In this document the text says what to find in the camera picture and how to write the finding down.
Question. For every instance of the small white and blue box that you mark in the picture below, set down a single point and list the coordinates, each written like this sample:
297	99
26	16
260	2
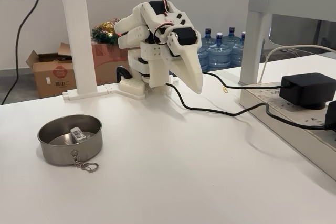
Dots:
78	134

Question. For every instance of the red cardboard box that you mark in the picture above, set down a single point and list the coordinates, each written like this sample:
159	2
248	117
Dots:
107	64

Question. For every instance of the open brown cardboard box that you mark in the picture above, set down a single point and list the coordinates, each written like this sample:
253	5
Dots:
52	79

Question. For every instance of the round metal bowl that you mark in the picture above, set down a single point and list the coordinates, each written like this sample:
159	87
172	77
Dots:
68	153

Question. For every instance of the blue water jug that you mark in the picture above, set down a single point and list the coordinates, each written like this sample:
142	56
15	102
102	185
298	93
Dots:
206	45
238	53
231	36
219	56

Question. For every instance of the yellow paper clip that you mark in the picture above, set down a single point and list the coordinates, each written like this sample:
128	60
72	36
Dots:
225	90

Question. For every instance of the black table clamp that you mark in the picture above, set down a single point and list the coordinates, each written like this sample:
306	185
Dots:
121	72

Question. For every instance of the grey desk shelf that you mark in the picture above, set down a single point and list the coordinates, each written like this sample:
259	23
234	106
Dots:
256	37

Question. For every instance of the green tinsel wreath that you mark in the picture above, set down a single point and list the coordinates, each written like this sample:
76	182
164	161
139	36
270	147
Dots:
103	33

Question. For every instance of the black power adapter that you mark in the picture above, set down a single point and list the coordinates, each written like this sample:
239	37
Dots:
304	90

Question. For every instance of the white power strip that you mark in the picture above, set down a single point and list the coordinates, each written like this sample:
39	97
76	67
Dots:
294	124

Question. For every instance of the black plug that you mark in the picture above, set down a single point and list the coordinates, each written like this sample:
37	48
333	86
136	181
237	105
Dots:
331	116

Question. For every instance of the white stand post with base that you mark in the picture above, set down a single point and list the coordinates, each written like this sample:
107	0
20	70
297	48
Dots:
77	37

